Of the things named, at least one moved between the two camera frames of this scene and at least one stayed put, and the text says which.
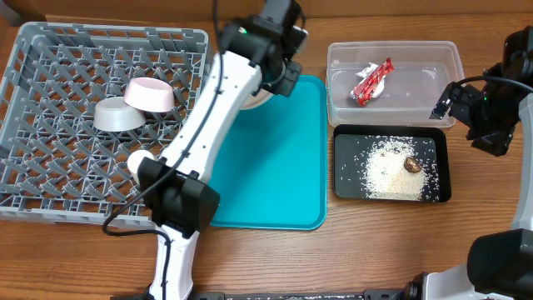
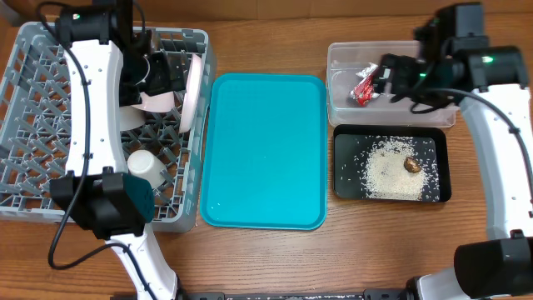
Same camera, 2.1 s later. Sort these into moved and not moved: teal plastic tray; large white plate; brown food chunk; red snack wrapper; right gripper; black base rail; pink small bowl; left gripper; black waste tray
Moved: large white plate; right gripper; left gripper
Not moved: teal plastic tray; black waste tray; pink small bowl; red snack wrapper; brown food chunk; black base rail
